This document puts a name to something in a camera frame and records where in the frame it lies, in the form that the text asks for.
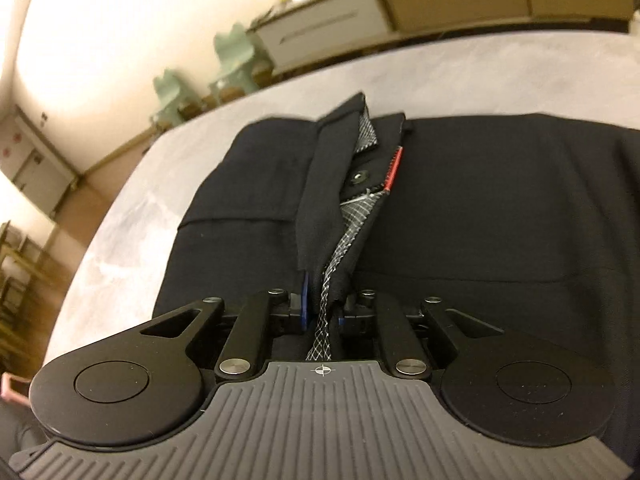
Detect long low sideboard cabinet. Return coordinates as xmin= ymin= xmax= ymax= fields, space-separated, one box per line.
xmin=251 ymin=0 xmax=634 ymax=74

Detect black trousers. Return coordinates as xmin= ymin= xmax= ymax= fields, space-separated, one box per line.
xmin=154 ymin=96 xmax=639 ymax=460

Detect mint green child chair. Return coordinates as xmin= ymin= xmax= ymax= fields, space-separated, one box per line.
xmin=209 ymin=23 xmax=273 ymax=104

